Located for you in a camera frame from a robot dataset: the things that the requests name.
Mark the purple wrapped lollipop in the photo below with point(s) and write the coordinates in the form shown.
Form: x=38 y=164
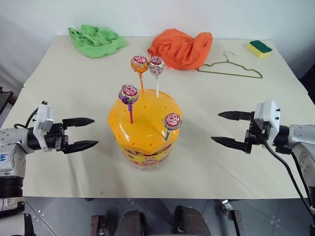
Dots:
x=128 y=94

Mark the yellow green sponge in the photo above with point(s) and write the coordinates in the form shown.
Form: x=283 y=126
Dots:
x=259 y=49

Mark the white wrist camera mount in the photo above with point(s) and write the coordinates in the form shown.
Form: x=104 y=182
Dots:
x=267 y=115
x=43 y=118

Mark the orange wrapped lollipop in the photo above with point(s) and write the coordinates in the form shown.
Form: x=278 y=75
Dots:
x=139 y=64

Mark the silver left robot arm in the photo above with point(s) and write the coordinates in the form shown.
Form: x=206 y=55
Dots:
x=12 y=147

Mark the dark rounded shape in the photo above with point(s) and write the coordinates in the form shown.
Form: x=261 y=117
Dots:
x=130 y=223
x=192 y=222

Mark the green crumpled cloth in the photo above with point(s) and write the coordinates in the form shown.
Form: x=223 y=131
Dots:
x=98 y=41

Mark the silver wrapped lollipop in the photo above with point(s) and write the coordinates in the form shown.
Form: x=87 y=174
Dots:
x=156 y=66

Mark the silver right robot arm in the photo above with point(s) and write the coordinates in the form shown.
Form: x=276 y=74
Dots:
x=300 y=140

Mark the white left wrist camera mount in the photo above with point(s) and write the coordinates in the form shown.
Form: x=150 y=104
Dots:
x=43 y=118

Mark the blue wrapped lollipop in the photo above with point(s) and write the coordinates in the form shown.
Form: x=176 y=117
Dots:
x=172 y=121

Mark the dark metal table bracket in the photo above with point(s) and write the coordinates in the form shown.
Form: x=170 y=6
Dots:
x=233 y=216
x=98 y=226
x=29 y=225

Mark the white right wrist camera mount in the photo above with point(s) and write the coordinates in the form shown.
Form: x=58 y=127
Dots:
x=267 y=115

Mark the yellow lollipop display tub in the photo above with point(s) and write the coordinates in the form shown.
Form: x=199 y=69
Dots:
x=145 y=137

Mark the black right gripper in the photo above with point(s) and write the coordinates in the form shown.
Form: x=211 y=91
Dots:
x=257 y=134

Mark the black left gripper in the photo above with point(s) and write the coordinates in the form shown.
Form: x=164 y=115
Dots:
x=56 y=137

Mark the black box-shaped object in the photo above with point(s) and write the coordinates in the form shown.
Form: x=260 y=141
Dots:
x=5 y=99

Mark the orange crumpled cloth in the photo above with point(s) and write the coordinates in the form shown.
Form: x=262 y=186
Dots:
x=180 y=49

